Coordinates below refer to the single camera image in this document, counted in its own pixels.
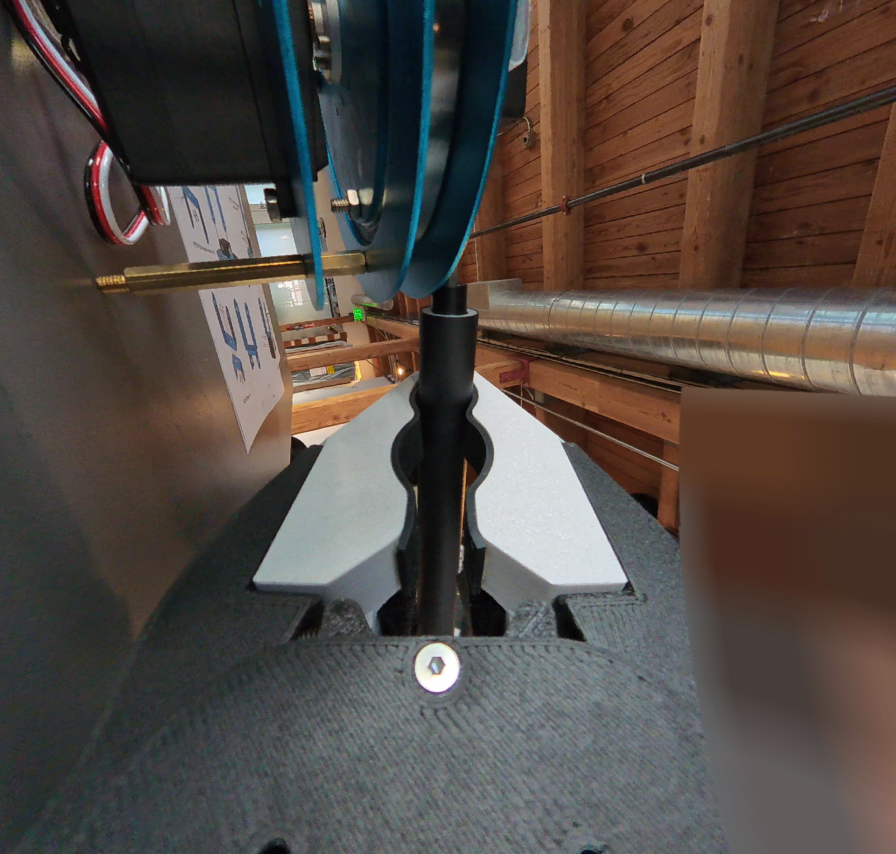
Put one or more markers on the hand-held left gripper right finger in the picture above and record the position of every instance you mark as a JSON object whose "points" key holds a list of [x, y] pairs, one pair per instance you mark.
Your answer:
{"points": [[539, 518]]}

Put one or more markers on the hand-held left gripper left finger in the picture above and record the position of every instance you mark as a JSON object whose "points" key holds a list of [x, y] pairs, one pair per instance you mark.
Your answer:
{"points": [[336, 518]]}

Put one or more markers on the blue toy robot arm base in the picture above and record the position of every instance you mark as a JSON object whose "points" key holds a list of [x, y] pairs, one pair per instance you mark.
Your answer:
{"points": [[392, 97]]}

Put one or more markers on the grey desk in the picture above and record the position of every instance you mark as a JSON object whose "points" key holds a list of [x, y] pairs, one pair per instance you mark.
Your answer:
{"points": [[70, 448]]}

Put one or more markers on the printed instruction sheet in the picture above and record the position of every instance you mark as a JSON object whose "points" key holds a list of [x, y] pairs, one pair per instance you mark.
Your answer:
{"points": [[238, 350]]}

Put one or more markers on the black ceiling pipe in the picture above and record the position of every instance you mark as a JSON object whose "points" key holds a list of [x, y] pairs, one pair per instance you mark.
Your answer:
{"points": [[700, 160]]}

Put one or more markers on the silver air duct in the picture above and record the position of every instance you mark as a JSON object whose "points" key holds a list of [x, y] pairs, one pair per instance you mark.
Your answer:
{"points": [[700, 329]]}

